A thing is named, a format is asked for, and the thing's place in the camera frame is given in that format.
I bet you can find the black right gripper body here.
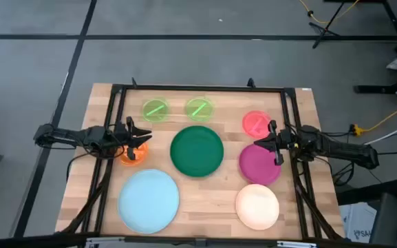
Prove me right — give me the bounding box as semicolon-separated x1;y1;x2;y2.
268;119;297;166

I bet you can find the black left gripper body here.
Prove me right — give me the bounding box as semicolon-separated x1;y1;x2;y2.
114;116;137;162

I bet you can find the small orange transparent plate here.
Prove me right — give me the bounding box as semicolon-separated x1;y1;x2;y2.
119;141;150;167

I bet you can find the small pink transparent plate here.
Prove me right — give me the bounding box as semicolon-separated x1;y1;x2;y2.
242;110;272;140

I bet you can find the magenta plastic plate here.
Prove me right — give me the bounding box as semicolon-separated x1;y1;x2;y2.
238;143;282;187

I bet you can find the large dark green plate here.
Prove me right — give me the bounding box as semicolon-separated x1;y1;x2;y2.
169;125;225;178

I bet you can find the cream plastic plate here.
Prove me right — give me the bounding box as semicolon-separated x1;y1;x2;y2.
235;183;281;231

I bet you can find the large light blue plate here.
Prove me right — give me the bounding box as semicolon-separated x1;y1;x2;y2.
117;168;180;235

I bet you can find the small green transparent plate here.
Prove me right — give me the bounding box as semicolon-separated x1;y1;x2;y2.
141;97;170;123
184;96;215;123

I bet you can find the black chair base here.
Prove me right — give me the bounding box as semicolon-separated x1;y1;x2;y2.
353;74;397;94

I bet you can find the white printed box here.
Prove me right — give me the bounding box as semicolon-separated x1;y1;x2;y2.
339;202;378;244

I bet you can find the black front crossbar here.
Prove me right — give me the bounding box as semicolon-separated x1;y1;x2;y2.
0;232;397;248

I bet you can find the black tripod stand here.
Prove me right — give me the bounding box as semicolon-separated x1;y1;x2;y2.
308;0;346;50

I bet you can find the black computer case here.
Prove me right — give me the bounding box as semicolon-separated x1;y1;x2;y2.
369;192;397;248

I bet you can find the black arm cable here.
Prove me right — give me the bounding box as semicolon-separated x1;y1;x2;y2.
65;151;98;182

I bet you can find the black cable bundle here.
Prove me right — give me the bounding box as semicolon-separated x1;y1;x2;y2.
321;151;357;189

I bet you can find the yellow cable with yellow plug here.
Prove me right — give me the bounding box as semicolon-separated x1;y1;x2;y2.
352;98;397;136

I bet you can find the black metal table frame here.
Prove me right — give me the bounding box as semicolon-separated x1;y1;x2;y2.
55;77;345;242

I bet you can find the silver metal bracket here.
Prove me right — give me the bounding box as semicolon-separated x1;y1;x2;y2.
276;240;318;248
86;236;125;248

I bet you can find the white cable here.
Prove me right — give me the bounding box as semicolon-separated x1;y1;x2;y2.
363;117;397;146

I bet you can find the yellow cable with black connector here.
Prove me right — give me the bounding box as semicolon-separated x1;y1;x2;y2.
298;0;361;25

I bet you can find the black desk frame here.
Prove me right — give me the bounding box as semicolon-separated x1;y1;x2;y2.
323;0;397;41

